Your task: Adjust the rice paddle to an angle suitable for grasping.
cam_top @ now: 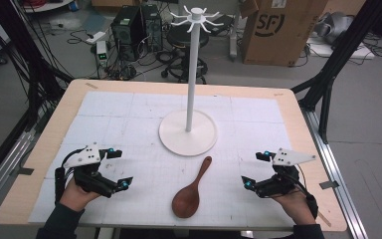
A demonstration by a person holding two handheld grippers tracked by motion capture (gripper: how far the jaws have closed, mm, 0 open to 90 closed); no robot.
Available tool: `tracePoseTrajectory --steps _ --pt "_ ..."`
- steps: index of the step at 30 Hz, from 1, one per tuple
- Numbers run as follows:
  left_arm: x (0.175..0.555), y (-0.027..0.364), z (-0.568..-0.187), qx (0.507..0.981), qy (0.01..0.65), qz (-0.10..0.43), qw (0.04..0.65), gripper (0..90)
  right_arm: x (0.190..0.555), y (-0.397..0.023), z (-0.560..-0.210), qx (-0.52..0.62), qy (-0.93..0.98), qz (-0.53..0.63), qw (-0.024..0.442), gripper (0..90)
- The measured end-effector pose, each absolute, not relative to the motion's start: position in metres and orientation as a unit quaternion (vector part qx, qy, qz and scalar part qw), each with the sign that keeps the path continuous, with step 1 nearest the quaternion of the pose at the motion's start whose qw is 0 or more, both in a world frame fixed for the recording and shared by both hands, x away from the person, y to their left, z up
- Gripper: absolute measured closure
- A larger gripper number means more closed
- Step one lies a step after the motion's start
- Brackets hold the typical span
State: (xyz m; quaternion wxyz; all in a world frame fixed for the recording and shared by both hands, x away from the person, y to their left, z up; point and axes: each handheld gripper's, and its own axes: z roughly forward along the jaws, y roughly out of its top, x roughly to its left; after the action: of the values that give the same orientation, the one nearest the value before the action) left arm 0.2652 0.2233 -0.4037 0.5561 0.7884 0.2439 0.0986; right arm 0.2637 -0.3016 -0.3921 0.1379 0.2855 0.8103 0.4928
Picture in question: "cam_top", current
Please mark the tan tape strip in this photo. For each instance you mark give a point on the tan tape strip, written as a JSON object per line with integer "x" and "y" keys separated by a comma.
{"x": 324, "y": 219}

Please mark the large cardboard box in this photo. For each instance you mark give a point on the large cardboard box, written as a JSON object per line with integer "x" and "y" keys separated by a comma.
{"x": 278, "y": 40}

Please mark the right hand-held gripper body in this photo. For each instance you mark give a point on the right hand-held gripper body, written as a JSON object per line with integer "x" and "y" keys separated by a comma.
{"x": 290, "y": 157}

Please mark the brown wooden spoon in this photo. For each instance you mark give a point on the brown wooden spoon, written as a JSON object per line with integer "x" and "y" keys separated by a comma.
{"x": 185, "y": 202}

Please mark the black metal frame stand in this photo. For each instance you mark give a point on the black metal frame stand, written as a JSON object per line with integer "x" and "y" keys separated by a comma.
{"x": 338, "y": 56}
{"x": 23, "y": 56}

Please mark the person's right hand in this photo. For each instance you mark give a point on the person's right hand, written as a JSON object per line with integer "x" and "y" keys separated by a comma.
{"x": 295, "y": 207}

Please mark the white flat board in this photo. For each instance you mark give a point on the white flat board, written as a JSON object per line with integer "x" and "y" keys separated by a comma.
{"x": 344, "y": 51}

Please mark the person's left hand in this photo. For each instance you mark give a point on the person's left hand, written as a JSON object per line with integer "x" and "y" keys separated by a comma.
{"x": 74, "y": 199}

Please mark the white gridded mat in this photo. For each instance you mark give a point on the white gridded mat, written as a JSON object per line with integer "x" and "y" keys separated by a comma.
{"x": 146, "y": 172}

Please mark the black computer tower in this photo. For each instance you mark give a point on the black computer tower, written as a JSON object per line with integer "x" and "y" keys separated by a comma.
{"x": 127, "y": 36}
{"x": 152, "y": 26}

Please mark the black round stool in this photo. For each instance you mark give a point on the black round stool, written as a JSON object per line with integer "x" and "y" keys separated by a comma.
{"x": 180, "y": 40}

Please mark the white device with green display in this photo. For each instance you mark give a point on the white device with green display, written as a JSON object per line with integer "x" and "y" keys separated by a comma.
{"x": 102, "y": 53}

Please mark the aluminium rail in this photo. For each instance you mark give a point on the aluminium rail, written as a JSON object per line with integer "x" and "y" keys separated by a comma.
{"x": 3, "y": 169}
{"x": 335, "y": 172}

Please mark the white round table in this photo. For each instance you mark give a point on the white round table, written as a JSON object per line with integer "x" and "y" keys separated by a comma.
{"x": 46, "y": 5}

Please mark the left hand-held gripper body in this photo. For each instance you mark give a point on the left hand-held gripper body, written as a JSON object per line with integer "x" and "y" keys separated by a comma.
{"x": 83, "y": 156}

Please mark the grey tape piece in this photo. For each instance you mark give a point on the grey tape piece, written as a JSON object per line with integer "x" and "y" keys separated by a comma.
{"x": 329, "y": 185}
{"x": 25, "y": 171}

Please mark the white utensil rack stand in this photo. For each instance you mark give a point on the white utensil rack stand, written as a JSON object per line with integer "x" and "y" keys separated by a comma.
{"x": 192, "y": 83}

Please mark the white power strip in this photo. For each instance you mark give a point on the white power strip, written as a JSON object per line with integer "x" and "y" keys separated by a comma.
{"x": 95, "y": 37}

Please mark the silver grey bundle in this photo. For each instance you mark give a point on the silver grey bundle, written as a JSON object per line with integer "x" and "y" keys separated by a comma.
{"x": 333, "y": 26}

